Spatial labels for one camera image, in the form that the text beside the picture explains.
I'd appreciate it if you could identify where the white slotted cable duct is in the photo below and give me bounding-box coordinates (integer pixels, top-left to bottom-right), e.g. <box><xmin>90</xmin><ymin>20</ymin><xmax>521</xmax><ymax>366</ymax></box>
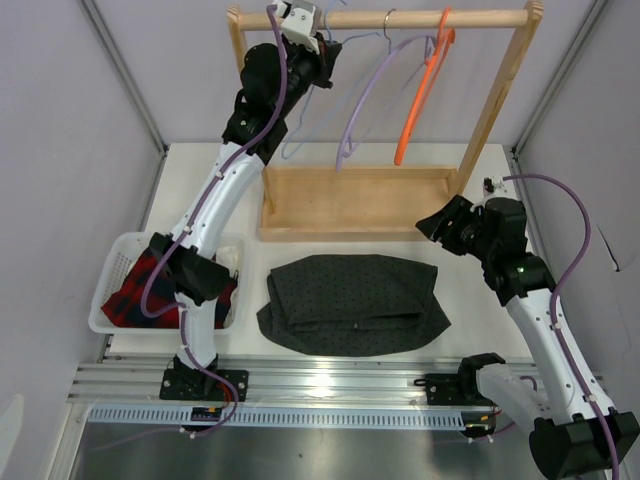
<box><xmin>88</xmin><ymin>404</ymin><xmax>475</xmax><ymax>431</ymax></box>

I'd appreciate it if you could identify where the purple plastic hanger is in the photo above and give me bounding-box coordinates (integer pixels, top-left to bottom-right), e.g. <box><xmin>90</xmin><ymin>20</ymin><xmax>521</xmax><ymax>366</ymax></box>
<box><xmin>335</xmin><ymin>8</ymin><xmax>438</xmax><ymax>173</ymax></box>

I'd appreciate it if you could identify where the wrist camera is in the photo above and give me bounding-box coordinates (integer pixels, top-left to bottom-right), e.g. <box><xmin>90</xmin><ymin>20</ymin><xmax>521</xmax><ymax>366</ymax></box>
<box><xmin>273</xmin><ymin>1</ymin><xmax>321</xmax><ymax>55</ymax></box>
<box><xmin>482</xmin><ymin>176</ymin><xmax>507</xmax><ymax>197</ymax></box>

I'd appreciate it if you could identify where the light blue wire hanger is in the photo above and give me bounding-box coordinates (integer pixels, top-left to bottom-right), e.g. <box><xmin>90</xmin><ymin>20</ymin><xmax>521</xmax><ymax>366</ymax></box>
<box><xmin>280</xmin><ymin>0</ymin><xmax>386</xmax><ymax>159</ymax></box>

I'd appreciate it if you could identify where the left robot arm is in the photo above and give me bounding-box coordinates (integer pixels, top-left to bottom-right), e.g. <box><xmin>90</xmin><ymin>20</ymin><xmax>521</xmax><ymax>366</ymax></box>
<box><xmin>141</xmin><ymin>34</ymin><xmax>343</xmax><ymax>400</ymax></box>

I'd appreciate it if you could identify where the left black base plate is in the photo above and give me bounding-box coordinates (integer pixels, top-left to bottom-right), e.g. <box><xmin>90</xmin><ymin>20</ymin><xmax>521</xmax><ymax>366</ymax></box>
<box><xmin>159</xmin><ymin>368</ymin><xmax>249</xmax><ymax>402</ymax></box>

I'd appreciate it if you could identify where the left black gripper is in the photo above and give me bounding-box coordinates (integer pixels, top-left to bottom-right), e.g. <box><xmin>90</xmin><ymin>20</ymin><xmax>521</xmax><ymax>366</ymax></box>
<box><xmin>274</xmin><ymin>32</ymin><xmax>340</xmax><ymax>118</ymax></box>

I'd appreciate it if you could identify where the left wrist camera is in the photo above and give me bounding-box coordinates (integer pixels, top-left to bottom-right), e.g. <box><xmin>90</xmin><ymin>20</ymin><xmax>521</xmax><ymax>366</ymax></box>
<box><xmin>273</xmin><ymin>1</ymin><xmax>321</xmax><ymax>55</ymax></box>

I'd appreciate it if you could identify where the white cloth in basket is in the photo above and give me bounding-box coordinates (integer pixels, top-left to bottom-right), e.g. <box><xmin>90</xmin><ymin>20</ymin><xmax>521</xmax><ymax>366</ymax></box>
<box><xmin>215</xmin><ymin>245</ymin><xmax>241</xmax><ymax>278</ymax></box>

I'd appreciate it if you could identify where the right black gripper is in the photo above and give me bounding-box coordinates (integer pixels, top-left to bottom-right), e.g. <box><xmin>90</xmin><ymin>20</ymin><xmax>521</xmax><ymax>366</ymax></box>
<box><xmin>416</xmin><ymin>194</ymin><xmax>497</xmax><ymax>262</ymax></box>

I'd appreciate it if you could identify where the white plastic basket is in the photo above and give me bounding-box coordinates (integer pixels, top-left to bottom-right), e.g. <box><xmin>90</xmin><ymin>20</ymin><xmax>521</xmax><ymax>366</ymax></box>
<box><xmin>88</xmin><ymin>232</ymin><xmax>250</xmax><ymax>337</ymax></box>

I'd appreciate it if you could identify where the orange plastic hanger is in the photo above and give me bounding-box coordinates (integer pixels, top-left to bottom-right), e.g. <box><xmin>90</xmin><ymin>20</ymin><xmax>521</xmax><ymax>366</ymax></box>
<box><xmin>394</xmin><ymin>6</ymin><xmax>456</xmax><ymax>166</ymax></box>

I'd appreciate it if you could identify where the aluminium mounting rail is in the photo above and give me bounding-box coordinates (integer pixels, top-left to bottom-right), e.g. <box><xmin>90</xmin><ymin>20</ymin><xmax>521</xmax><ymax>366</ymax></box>
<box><xmin>69</xmin><ymin>352</ymin><xmax>614</xmax><ymax>414</ymax></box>

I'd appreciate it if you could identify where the wooden clothes rack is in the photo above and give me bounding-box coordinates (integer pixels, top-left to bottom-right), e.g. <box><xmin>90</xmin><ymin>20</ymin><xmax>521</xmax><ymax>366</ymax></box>
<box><xmin>259</xmin><ymin>1</ymin><xmax>544</xmax><ymax>242</ymax></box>

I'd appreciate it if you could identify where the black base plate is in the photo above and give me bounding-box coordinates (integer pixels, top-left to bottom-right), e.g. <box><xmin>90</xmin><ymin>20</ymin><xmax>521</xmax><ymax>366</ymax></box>
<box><xmin>413</xmin><ymin>373</ymin><xmax>486</xmax><ymax>406</ymax></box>
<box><xmin>159</xmin><ymin>368</ymin><xmax>249</xmax><ymax>402</ymax></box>

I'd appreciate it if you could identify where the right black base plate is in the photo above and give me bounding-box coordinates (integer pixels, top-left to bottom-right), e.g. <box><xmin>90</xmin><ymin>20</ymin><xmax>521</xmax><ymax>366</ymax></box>
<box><xmin>413</xmin><ymin>373</ymin><xmax>486</xmax><ymax>406</ymax></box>

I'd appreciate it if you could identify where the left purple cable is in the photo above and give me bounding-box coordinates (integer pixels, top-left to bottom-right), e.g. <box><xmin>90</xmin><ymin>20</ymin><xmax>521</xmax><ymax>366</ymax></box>
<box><xmin>139</xmin><ymin>4</ymin><xmax>291</xmax><ymax>436</ymax></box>

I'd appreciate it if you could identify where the dark grey dotted skirt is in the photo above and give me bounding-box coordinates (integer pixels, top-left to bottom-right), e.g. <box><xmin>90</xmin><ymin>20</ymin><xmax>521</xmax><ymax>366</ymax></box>
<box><xmin>257</xmin><ymin>254</ymin><xmax>451</xmax><ymax>357</ymax></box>

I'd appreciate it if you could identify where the red plaid garment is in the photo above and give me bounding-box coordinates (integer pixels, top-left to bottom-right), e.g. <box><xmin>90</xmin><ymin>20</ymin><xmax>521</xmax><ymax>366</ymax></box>
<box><xmin>101</xmin><ymin>248</ymin><xmax>239</xmax><ymax>330</ymax></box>

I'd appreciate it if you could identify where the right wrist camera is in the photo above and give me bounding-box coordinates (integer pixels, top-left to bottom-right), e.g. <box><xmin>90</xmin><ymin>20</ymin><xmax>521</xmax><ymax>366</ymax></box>
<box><xmin>482</xmin><ymin>176</ymin><xmax>507</xmax><ymax>197</ymax></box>

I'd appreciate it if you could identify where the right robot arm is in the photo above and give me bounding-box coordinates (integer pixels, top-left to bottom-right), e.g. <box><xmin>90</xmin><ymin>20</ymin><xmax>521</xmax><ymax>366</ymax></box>
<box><xmin>416</xmin><ymin>195</ymin><xmax>639</xmax><ymax>479</ymax></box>

